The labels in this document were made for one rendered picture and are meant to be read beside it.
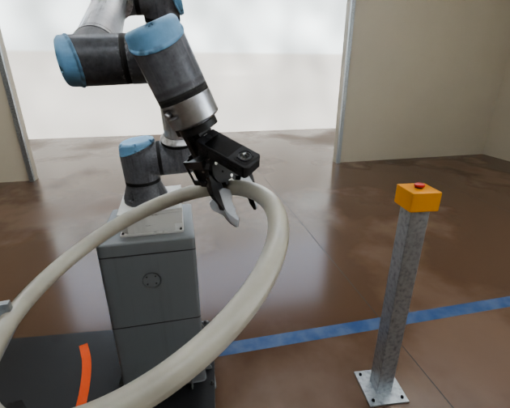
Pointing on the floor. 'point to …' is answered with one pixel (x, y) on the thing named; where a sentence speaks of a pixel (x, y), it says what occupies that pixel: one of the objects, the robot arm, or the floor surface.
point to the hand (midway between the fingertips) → (246, 213)
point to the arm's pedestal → (151, 296)
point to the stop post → (398, 294)
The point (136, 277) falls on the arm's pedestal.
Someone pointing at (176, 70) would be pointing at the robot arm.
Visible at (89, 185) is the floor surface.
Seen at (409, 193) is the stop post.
